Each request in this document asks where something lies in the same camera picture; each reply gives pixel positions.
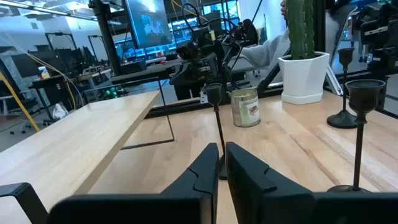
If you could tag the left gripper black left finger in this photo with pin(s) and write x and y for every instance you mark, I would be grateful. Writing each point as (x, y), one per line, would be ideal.
(174, 205)

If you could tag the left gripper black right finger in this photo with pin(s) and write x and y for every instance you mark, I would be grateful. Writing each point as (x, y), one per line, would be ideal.
(264, 202)

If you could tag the black metal candlestick holder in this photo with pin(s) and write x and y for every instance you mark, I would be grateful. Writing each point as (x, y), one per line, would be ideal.
(363, 96)
(214, 93)
(342, 119)

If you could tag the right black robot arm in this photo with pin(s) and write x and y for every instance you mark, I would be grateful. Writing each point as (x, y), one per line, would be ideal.
(214, 46)

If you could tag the large dark display screen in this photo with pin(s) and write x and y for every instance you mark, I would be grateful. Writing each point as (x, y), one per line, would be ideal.
(149, 23)

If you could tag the person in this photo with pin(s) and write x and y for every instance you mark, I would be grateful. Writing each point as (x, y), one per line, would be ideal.
(267, 51)

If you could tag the white hexagonal plant pot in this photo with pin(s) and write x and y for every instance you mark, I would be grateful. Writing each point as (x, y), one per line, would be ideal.
(303, 77)

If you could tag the green cactus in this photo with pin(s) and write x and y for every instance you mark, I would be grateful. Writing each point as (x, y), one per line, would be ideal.
(300, 28)

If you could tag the wooden shelf with black legs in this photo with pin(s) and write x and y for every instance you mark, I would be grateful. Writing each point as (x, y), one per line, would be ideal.
(68, 146)

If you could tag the white plastic bag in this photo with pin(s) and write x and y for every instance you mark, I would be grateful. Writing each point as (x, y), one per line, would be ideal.
(60, 112)

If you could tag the yellow diagonal bar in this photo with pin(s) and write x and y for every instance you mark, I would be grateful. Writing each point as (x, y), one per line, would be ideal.
(20, 104)

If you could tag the black background machine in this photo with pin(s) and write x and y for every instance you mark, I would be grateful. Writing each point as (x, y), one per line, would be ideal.
(379, 34)

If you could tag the black steel post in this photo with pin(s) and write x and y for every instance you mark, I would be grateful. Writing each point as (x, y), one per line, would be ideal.
(107, 37)

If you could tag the silver frame bracket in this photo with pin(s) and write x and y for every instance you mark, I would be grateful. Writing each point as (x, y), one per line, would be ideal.
(333, 81)

